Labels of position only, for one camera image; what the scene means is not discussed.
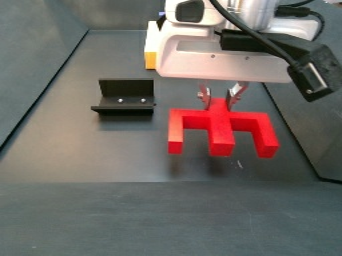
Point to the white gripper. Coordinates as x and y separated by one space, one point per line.
190 52

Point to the red E-shaped block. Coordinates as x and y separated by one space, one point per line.
222 122

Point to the yellow base board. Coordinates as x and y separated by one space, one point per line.
152 45

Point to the black angle bracket stand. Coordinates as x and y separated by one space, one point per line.
126 97

